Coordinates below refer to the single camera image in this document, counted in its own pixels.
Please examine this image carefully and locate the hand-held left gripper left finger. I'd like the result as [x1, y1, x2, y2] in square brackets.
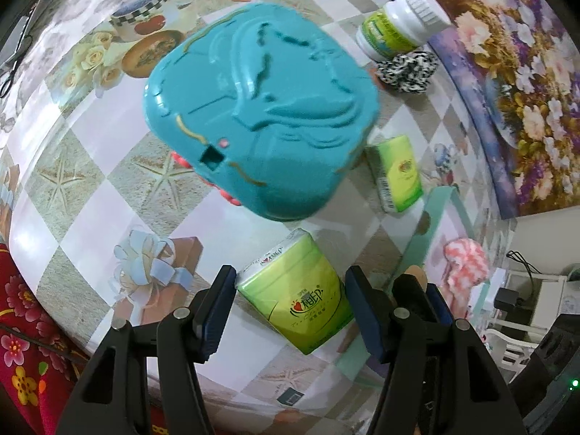
[54, 265, 237, 435]

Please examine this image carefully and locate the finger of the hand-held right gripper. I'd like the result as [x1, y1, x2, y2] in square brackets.
[392, 273, 455, 327]

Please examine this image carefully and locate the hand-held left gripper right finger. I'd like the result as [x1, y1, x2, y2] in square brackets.
[345, 265, 530, 435]

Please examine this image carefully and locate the pink white striped cloth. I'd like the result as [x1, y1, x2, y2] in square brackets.
[442, 238, 491, 301]

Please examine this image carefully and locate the large green tissue pack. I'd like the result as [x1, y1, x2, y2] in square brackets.
[236, 229, 357, 355]

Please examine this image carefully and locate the white chair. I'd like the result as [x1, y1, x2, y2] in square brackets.
[480, 326, 541, 373]

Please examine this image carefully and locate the clear glass tray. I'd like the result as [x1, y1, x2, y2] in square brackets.
[340, 186, 499, 372]

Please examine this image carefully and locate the white shelf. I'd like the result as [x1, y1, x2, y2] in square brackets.
[487, 267, 572, 341]

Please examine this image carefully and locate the black power adapter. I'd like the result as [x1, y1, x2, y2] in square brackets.
[494, 287, 523, 311]

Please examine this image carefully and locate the small green tissue pack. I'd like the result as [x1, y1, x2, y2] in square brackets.
[366, 135, 425, 214]

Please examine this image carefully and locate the printed checkered tablecloth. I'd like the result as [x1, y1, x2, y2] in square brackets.
[0, 0, 517, 435]

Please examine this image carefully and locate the red floral cloth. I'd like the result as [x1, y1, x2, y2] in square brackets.
[0, 245, 169, 435]

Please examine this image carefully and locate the teal plastic case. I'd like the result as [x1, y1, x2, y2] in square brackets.
[142, 2, 381, 223]

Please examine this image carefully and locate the black white patterned scrunchie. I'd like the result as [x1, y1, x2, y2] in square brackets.
[376, 51, 439, 95]

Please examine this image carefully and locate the floral painting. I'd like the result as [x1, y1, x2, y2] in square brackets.
[384, 0, 580, 219]

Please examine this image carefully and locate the white bottle green label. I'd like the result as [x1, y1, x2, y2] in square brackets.
[356, 0, 452, 62]

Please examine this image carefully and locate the grey floral cloth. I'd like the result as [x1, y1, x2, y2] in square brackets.
[0, 0, 200, 146]

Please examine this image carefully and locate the smartphone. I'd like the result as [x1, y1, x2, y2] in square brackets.
[0, 11, 35, 69]

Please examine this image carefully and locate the pink bead strap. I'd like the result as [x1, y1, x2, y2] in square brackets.
[171, 151, 242, 207]

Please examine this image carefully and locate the black cord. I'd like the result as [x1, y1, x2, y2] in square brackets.
[0, 32, 32, 99]

